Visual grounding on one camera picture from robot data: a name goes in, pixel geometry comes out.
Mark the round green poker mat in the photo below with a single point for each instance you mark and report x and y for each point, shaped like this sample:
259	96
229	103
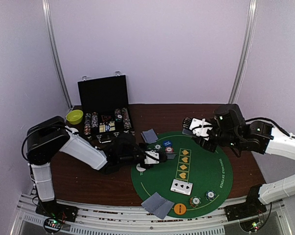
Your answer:
205	170

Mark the dealt playing cards blue back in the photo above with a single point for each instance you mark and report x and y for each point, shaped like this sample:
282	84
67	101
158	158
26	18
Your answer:
163	208

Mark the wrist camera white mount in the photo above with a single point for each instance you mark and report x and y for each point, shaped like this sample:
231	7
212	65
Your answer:
153	157
199	127

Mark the green twenty chip stack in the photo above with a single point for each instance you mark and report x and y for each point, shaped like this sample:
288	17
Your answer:
157	147

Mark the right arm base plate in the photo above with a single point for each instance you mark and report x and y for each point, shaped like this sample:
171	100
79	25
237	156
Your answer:
243	210

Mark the black poker chip case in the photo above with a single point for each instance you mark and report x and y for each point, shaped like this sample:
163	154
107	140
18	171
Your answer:
103	96

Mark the circuit board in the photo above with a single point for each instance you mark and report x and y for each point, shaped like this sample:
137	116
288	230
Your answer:
52	225
251	226

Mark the right aluminium frame post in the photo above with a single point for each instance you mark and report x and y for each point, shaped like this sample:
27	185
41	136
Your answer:
247	44

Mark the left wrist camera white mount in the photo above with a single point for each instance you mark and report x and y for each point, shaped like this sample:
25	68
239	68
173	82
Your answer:
153	157

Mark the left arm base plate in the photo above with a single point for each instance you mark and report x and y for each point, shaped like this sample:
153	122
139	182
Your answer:
59	211

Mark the white orange bowl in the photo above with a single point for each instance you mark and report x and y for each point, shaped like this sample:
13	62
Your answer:
74	130

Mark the deck of cards clear box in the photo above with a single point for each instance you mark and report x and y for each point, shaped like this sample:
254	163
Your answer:
187	132

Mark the chip row in case right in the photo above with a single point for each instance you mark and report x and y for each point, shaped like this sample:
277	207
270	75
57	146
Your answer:
122	119

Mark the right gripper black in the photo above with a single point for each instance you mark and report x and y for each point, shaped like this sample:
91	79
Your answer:
202	140

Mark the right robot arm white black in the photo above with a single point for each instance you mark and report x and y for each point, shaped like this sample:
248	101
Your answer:
262	135

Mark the white dealer button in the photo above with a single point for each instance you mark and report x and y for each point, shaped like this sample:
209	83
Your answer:
139	168

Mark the left circuit board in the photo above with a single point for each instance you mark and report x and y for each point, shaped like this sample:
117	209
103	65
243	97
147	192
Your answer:
52	225

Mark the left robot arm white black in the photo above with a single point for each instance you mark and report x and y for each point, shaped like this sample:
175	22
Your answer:
52	136

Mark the orange big blind button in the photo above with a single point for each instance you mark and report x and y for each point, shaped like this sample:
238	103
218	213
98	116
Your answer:
180	209

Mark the three of spades card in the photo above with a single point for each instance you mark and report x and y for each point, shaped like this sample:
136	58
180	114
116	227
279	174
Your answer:
181	187

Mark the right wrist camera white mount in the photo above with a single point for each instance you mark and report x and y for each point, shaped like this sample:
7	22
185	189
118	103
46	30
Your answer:
199	127

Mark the blue small blind button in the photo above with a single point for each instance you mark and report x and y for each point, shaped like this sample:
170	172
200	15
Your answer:
167	143

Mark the chip row in case left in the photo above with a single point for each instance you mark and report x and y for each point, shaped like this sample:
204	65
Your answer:
91	124

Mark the left aluminium frame post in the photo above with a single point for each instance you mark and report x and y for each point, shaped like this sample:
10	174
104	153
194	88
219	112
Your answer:
54	50

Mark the green bowl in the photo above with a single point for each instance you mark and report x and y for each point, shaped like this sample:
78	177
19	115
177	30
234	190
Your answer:
74	117

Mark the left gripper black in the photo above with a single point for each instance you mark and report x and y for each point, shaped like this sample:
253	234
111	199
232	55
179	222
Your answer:
143	145

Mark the chip row in case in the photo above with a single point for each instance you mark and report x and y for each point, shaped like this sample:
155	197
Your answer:
91	124
122	119

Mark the king of diamonds card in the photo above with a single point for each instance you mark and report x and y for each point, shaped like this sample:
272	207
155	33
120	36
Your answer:
170	156

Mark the right circuit board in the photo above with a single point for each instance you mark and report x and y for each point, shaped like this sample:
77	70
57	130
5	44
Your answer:
251	226

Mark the aluminium frame post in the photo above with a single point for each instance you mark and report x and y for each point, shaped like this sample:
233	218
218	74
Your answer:
247	44
54	50

